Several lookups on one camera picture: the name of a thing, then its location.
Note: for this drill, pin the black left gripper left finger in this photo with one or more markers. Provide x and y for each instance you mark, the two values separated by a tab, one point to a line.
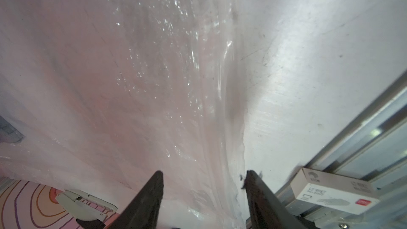
143	210

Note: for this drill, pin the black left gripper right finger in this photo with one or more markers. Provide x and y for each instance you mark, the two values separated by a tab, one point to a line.
266	211

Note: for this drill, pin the clear plastic vacuum bag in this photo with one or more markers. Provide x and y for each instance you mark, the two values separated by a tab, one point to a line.
106	92

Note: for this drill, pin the grey plaid shirt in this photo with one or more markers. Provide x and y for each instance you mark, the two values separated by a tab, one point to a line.
8	133

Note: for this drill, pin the small white cardboard box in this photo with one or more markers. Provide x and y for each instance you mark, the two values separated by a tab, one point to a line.
334	191

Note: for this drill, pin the aluminium front rail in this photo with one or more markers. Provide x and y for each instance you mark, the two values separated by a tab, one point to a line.
372	148

